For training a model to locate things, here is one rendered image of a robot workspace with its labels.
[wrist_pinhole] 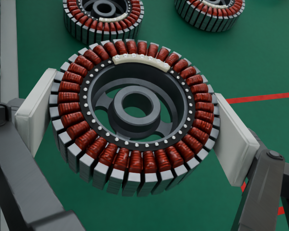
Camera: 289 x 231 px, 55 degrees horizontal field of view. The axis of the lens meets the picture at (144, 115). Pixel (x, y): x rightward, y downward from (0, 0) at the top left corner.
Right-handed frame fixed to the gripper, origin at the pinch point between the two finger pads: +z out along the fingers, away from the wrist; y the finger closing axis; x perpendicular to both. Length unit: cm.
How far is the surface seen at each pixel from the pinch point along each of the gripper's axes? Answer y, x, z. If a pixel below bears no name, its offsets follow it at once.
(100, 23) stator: -4.0, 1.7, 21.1
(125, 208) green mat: 1.5, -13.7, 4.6
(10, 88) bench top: -13.5, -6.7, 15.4
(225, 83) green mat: 14.8, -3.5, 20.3
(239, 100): 16.6, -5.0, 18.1
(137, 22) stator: 0.9, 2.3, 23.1
